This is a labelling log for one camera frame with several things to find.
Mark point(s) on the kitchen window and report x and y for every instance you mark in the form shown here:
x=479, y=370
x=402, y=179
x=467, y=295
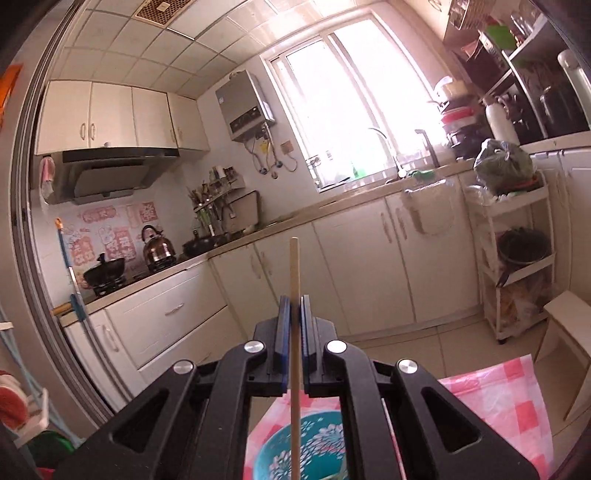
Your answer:
x=351, y=101

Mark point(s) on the ceiling vent grille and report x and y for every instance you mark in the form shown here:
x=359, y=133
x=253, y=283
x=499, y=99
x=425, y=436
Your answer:
x=164, y=9

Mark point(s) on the wall utensil rack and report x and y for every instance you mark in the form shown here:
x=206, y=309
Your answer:
x=212, y=194

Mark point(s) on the silver gas water heater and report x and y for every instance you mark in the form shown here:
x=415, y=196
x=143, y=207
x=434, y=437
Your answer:
x=242, y=106

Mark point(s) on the pale bamboo chopstick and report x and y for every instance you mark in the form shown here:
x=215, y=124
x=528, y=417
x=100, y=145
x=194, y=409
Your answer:
x=294, y=267

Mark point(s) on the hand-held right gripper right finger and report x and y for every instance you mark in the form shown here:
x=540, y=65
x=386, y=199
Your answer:
x=305, y=341

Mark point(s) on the blue perforated plastic cup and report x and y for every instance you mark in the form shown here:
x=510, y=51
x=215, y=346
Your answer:
x=318, y=443

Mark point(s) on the white base cabinet run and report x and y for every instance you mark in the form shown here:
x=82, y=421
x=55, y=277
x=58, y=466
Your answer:
x=360, y=267

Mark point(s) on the black range hood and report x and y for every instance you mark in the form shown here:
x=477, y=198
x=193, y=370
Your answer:
x=111, y=175

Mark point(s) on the angular sink faucet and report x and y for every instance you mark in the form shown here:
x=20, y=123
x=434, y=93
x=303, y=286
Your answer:
x=431, y=150

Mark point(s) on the white drawer cabinet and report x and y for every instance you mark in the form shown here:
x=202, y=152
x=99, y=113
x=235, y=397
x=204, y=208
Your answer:
x=572, y=207

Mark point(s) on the blue and white shoe rack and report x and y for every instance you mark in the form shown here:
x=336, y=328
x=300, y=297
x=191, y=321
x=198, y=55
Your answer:
x=41, y=406

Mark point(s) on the white thermos bottle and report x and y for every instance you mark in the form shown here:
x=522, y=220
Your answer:
x=501, y=122

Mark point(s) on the knotted plastic bag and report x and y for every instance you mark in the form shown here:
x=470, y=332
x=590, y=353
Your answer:
x=503, y=166

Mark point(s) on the stack of food containers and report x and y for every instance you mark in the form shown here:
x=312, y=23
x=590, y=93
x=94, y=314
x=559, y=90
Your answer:
x=459, y=120

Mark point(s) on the white tiered trolley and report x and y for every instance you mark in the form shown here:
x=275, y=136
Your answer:
x=549, y=221

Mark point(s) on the white step stool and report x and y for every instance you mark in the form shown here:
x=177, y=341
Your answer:
x=568, y=332

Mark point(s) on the pink wall stickers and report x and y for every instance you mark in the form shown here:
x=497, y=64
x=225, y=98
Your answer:
x=120, y=235

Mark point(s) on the black wok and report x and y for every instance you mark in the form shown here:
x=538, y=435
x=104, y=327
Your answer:
x=104, y=272

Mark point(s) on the curved sink faucet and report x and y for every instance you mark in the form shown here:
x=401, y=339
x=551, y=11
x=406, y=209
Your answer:
x=395, y=157

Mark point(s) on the pink checked tablecloth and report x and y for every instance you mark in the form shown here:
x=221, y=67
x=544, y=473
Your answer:
x=498, y=406

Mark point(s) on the pink hanging cloth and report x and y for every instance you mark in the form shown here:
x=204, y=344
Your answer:
x=47, y=175

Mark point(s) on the white wall cabinets beside hood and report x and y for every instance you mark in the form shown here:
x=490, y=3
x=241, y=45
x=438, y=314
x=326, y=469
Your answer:
x=115, y=115

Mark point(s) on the steel kettle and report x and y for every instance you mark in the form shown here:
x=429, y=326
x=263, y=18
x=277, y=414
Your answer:
x=158, y=251

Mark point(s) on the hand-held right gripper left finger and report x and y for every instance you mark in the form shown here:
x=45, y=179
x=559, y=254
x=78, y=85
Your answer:
x=282, y=341

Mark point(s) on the white counter shelf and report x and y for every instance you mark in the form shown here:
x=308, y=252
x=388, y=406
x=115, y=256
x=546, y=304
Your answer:
x=535, y=41

